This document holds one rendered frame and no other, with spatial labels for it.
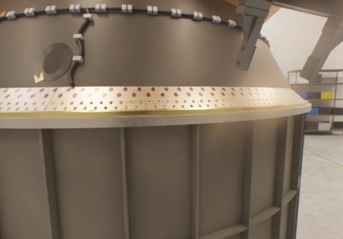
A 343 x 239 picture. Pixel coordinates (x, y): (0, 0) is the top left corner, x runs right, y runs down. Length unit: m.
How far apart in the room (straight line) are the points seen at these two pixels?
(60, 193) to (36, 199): 0.07
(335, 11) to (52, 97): 0.59
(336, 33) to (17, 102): 0.68
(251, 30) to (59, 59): 0.51
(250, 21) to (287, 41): 6.84
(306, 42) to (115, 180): 7.19
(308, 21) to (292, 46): 0.83
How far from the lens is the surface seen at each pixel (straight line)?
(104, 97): 0.52
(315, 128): 6.99
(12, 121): 0.57
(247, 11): 0.34
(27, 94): 0.63
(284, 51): 7.09
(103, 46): 0.63
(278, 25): 7.18
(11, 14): 0.90
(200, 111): 0.50
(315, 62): 0.43
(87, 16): 0.71
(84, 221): 0.63
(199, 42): 0.70
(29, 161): 0.64
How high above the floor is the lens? 1.21
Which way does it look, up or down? 7 degrees down
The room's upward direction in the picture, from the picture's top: 1 degrees counter-clockwise
